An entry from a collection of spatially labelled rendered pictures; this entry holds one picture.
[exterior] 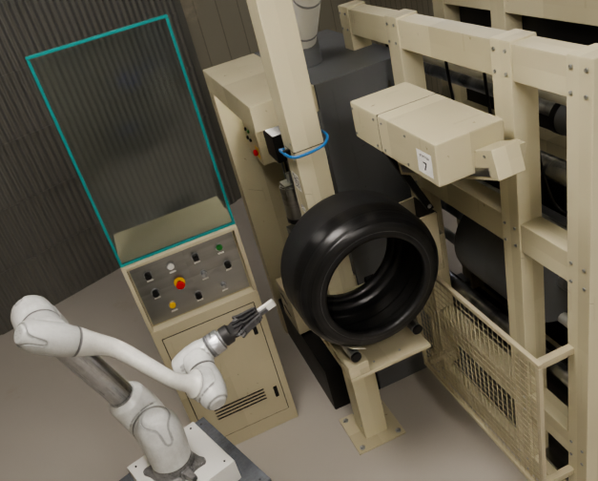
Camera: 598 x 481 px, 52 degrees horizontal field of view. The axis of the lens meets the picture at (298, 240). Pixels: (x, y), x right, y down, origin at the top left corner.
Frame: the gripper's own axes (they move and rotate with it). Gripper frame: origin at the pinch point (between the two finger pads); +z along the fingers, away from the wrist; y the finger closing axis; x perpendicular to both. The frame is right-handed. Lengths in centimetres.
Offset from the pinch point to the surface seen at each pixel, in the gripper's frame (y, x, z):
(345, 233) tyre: -10.7, -14.3, 38.6
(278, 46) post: 25, -72, 57
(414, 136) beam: -25, -39, 71
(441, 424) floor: 14, 135, 36
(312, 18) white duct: 67, -62, 85
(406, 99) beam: 5, -36, 85
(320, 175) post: 25, -20, 47
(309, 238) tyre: -1.2, -15.2, 27.7
